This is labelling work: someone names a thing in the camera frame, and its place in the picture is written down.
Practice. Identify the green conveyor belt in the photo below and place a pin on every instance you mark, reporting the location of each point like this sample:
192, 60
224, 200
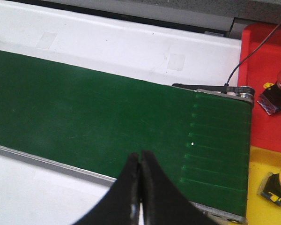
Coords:
20, 71

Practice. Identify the black sensor bracket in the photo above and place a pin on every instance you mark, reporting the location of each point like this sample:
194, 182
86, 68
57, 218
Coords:
241, 93

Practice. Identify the red push button switch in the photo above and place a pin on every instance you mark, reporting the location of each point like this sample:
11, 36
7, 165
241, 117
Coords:
270, 98

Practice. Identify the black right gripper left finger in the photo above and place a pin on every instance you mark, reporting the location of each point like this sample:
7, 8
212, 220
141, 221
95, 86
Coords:
121, 204

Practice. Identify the yellow plastic bin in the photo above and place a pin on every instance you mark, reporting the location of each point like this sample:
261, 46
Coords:
261, 211

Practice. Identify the red plastic bin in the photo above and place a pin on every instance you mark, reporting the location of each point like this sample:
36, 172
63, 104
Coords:
260, 71

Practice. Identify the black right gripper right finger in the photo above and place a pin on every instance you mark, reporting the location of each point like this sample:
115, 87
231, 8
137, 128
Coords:
163, 203

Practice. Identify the yellow push button switch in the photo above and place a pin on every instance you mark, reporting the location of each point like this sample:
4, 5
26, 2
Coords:
270, 187

